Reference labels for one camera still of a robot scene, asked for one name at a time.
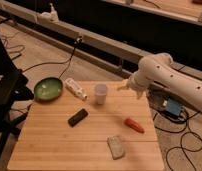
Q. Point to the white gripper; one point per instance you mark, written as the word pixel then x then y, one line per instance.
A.
pixel 136 83

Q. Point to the white sponge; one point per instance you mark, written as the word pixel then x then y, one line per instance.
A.
pixel 116 147

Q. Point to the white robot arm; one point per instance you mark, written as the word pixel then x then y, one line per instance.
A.
pixel 157 67

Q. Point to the green ceramic bowl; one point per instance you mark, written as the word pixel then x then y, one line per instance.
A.
pixel 48 89

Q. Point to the white plastic cup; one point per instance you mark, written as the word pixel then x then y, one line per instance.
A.
pixel 100 92

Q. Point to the orange toy carrot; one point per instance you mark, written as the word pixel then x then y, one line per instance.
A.
pixel 134 125

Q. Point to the blue electronic box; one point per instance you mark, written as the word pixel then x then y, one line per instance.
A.
pixel 172 107

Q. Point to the wooden board table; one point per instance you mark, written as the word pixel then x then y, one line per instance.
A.
pixel 48 143

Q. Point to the black rectangular block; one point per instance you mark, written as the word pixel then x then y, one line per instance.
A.
pixel 75 119

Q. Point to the black chair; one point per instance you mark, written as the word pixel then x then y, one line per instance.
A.
pixel 12 88

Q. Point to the white object on rail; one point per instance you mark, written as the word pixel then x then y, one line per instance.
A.
pixel 51 16

